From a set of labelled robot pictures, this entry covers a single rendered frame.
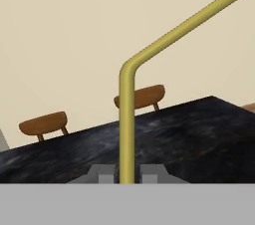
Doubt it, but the yellow bent straw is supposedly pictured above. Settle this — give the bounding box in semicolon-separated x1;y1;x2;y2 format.
119;0;249;184

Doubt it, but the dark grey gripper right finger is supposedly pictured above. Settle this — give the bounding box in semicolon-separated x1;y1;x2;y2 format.
139;164;188;184

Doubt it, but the brown wooden chair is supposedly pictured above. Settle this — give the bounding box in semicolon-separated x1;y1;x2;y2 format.
113;84;165;113
18;111;70;143

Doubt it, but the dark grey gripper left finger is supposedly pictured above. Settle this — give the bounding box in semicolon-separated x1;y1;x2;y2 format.
68;164;117;184

